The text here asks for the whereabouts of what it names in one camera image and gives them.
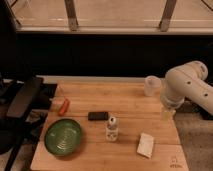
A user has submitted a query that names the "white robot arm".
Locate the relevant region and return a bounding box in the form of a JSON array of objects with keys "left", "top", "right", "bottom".
[{"left": 160, "top": 61, "right": 213, "bottom": 120}]

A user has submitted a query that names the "black rectangular block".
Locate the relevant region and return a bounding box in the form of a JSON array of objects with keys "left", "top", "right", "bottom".
[{"left": 88, "top": 112, "right": 109, "bottom": 121}]

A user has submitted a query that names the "small clear bottle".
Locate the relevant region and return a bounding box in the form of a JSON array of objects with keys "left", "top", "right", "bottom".
[{"left": 106, "top": 117, "right": 118, "bottom": 142}]

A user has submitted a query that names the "white folded cloth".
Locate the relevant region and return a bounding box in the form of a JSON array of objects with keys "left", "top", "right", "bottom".
[{"left": 137, "top": 133, "right": 154, "bottom": 158}]

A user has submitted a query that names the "green ribbed bowl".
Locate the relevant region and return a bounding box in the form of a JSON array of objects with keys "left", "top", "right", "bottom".
[{"left": 44, "top": 118, "right": 82, "bottom": 156}]

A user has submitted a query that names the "clear plastic cup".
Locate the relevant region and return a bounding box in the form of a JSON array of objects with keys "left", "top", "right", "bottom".
[{"left": 144, "top": 75, "right": 162, "bottom": 97}]

